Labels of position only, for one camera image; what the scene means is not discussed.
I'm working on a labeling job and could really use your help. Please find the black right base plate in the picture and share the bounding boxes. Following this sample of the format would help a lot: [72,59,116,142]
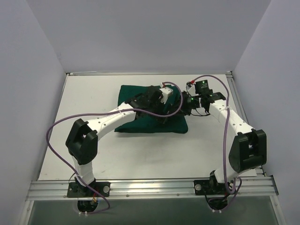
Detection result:
[193,179,228,195]

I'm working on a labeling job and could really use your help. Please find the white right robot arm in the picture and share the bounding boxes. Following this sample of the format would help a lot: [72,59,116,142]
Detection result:
[181,91,267,194]

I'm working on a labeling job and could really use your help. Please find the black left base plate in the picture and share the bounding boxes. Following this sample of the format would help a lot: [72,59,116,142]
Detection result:
[67,180,111,198]

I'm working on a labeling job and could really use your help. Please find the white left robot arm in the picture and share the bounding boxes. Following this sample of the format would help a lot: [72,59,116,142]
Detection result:
[66,85,184,196]

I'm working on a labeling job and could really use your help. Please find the green surgical drape cloth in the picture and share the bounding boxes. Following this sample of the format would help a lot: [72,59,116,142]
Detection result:
[114,85,188,134]

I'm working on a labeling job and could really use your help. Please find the aluminium front rail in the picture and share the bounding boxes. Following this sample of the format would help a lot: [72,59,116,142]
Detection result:
[26,176,279,201]

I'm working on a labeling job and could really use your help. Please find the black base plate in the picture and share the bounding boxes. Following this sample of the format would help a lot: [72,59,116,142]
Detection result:
[67,180,111,198]
[193,179,228,195]

